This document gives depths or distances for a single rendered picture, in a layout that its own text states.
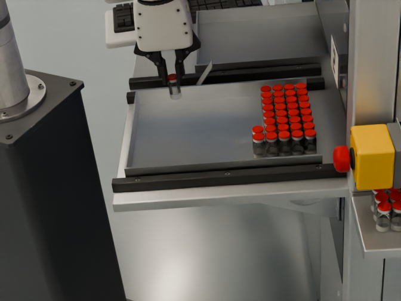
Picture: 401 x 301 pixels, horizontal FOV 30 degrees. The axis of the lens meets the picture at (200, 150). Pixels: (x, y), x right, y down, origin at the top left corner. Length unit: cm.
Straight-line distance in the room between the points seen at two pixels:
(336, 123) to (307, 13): 46
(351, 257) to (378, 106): 32
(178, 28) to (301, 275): 121
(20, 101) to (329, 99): 64
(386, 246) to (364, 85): 24
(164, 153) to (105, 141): 164
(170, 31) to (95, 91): 204
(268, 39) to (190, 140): 41
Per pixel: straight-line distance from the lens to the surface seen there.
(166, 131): 143
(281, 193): 126
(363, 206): 124
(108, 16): 209
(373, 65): 113
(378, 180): 113
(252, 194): 126
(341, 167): 113
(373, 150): 110
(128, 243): 252
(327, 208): 142
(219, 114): 146
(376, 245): 117
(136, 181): 129
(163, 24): 132
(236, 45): 170
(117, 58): 358
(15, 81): 161
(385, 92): 116
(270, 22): 179
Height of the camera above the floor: 168
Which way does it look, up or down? 36 degrees down
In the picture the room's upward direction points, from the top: 7 degrees counter-clockwise
